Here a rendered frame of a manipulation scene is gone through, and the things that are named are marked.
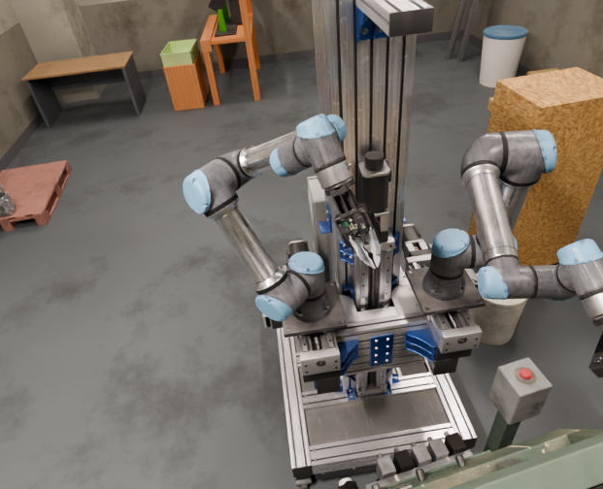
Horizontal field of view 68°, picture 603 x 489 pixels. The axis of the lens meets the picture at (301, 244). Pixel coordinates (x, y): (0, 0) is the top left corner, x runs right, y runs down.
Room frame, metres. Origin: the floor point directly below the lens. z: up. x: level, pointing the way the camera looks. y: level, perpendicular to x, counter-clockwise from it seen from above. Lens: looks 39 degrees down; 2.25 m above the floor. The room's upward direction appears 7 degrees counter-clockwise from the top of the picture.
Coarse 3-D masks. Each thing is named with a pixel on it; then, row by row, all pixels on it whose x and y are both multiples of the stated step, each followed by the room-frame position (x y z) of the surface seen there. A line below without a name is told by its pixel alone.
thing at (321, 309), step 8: (320, 296) 1.08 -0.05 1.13; (328, 296) 1.12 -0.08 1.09; (304, 304) 1.07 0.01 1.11; (312, 304) 1.07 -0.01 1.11; (320, 304) 1.07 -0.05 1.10; (328, 304) 1.09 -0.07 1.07; (296, 312) 1.08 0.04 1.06; (304, 312) 1.06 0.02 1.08; (312, 312) 1.06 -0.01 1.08; (320, 312) 1.06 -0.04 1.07; (328, 312) 1.08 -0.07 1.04; (304, 320) 1.06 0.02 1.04; (312, 320) 1.05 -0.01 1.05
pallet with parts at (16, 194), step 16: (64, 160) 4.46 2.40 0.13; (0, 176) 4.27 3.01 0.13; (16, 176) 4.23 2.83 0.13; (32, 176) 4.19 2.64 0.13; (48, 176) 4.15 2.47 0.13; (64, 176) 4.32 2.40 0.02; (0, 192) 3.60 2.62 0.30; (16, 192) 3.88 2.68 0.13; (32, 192) 3.84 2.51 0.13; (48, 192) 3.81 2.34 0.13; (0, 208) 3.47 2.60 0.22; (16, 208) 3.58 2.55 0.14; (32, 208) 3.56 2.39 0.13; (48, 208) 3.71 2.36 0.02; (0, 224) 3.42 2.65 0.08; (16, 224) 3.50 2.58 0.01
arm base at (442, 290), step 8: (432, 272) 1.13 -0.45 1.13; (424, 280) 1.16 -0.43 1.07; (432, 280) 1.12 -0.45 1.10; (440, 280) 1.10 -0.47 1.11; (448, 280) 1.09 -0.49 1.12; (456, 280) 1.10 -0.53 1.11; (464, 280) 1.12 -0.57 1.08; (424, 288) 1.14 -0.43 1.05; (432, 288) 1.11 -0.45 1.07; (440, 288) 1.09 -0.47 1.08; (448, 288) 1.09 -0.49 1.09; (456, 288) 1.09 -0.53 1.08; (464, 288) 1.10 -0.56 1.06; (432, 296) 1.10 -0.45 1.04; (440, 296) 1.08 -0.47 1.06; (448, 296) 1.08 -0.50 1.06; (456, 296) 1.08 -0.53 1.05
